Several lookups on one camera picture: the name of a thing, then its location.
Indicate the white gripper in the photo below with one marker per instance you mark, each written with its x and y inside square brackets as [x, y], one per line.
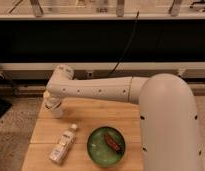
[52, 102]

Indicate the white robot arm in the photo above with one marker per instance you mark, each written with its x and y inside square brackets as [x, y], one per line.
[169, 125]

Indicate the translucent white ceramic cup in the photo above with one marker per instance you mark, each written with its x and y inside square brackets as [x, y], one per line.
[57, 112]

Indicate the wooden table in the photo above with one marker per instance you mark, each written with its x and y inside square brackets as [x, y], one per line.
[88, 114]

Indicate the white plastic bottle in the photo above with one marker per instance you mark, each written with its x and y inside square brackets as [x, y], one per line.
[65, 142]

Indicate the green bowl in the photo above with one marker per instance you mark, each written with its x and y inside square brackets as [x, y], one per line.
[99, 152]

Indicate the brown snack bar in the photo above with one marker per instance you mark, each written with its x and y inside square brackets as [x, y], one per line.
[112, 143]

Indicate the wall outlet plate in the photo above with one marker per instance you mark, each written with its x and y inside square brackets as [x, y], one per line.
[90, 74]

